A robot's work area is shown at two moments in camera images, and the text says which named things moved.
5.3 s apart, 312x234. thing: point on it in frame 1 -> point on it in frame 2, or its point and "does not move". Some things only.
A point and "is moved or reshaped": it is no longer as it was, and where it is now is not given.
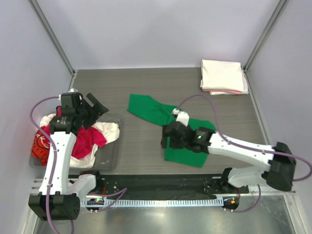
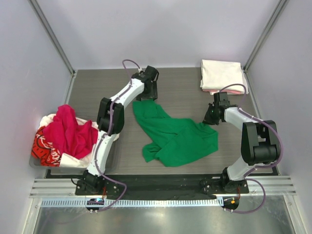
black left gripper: x=96 y=111 -> x=152 y=95
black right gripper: x=172 y=144 -> x=207 y=119
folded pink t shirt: x=224 y=91 does not move
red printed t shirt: x=40 y=147 does not move
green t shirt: x=146 y=108 is moved or reshaped
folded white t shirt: x=223 y=75 does not move
